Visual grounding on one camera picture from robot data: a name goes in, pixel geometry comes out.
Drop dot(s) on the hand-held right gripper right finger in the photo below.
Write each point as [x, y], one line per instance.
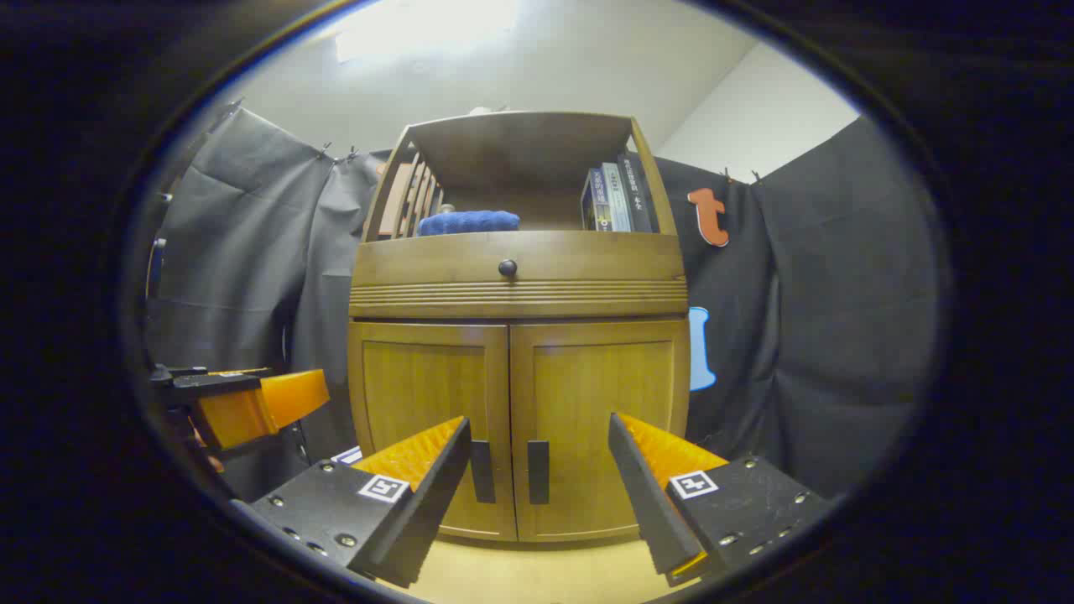
[646, 503]

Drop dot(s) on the wooden double-door shoe cabinet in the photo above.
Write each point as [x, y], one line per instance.
[520, 298]

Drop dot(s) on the wooden cabinet drawer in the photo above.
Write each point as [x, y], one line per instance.
[587, 264]

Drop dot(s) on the folded blue towel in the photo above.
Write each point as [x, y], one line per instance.
[466, 222]

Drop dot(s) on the wooden shoe cabinet door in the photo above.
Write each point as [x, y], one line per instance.
[596, 369]
[419, 377]

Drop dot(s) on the light grey book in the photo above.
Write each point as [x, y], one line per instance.
[617, 197]

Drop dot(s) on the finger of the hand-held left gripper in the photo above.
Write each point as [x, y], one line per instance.
[260, 407]

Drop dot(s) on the white and blue box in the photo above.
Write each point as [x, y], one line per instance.
[346, 456]

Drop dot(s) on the blue book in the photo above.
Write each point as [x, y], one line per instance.
[594, 205]

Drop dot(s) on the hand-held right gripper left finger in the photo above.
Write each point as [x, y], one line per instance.
[436, 495]

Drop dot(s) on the round black drawer knob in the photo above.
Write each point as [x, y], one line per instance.
[508, 268]

